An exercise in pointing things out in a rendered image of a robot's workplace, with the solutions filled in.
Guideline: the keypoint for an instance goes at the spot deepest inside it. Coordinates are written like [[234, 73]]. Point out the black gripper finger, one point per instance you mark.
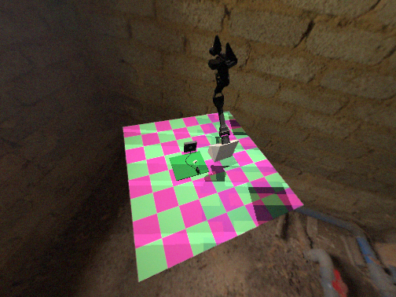
[[229, 55], [217, 44]]

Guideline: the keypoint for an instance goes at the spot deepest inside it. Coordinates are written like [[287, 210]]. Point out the green circuit board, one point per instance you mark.
[[182, 169]]

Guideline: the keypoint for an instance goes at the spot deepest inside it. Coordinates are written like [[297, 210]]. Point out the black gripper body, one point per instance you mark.
[[221, 57]]

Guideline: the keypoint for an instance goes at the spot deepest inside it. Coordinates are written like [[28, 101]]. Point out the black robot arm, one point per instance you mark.
[[222, 82]]

